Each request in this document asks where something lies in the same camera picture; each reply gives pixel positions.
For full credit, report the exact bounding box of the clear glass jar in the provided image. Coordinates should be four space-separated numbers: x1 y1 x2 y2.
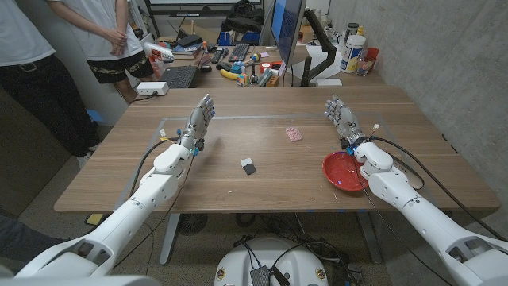
356 55 376 77

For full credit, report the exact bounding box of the white paper sheet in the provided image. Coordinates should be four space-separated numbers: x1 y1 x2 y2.
305 44 343 80

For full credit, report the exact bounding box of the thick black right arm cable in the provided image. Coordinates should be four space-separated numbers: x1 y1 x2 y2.
368 136 508 242

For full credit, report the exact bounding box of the white tub blue label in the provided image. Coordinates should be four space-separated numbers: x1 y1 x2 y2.
340 34 367 74

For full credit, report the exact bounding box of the computer monitor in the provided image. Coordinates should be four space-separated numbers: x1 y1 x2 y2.
270 0 307 67

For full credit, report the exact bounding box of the blue bin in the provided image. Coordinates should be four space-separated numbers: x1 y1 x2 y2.
217 30 261 47

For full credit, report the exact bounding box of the black laptop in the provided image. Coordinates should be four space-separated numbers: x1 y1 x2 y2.
157 55 214 90

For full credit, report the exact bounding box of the person in black trousers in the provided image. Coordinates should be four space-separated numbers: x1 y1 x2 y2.
0 0 101 158

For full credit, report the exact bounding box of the pink patterned packet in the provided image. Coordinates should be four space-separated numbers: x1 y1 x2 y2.
285 126 303 143

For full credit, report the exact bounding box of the round black floor fan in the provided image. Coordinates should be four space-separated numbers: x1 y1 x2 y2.
177 213 209 237

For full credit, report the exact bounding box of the beige oval case black rim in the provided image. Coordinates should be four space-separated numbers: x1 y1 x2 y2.
391 155 425 191

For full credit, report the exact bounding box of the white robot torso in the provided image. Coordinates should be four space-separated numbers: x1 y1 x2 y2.
0 275 162 286

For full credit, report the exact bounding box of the black keyboard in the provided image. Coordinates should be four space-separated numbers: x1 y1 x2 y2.
228 43 251 63

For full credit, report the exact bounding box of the red cup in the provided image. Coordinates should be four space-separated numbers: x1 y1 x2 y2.
364 47 380 72

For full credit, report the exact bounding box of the white snack bag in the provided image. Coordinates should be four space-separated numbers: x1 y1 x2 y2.
142 41 175 63

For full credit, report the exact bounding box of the black and white battery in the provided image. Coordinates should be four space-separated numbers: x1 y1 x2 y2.
240 157 257 176

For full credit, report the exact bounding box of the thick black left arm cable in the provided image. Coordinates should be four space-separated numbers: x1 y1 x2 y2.
129 137 182 199

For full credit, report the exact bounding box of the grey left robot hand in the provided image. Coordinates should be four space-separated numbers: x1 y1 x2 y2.
179 93 217 152

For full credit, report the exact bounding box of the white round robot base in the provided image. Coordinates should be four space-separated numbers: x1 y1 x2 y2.
214 237 329 286

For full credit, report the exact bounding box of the red bowl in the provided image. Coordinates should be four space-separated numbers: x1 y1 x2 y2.
321 151 370 192

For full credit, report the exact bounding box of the black backpack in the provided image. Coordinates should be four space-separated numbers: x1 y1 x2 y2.
220 0 265 35

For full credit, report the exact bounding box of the grey table leg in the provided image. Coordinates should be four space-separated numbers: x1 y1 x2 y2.
159 213 182 266
356 210 383 265

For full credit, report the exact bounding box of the stack of books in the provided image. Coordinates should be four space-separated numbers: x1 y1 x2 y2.
171 42 204 60

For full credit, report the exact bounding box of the black flat device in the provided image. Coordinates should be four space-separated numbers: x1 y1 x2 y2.
176 34 204 48

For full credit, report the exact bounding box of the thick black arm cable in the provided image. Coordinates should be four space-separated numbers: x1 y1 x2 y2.
368 136 508 242
129 137 182 199

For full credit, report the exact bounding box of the cardboard box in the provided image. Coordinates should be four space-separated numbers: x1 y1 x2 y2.
298 25 315 44

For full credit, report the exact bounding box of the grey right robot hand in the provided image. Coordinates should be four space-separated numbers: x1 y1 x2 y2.
323 94 369 150

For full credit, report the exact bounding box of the person in camouflage shorts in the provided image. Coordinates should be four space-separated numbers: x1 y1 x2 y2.
46 0 156 104

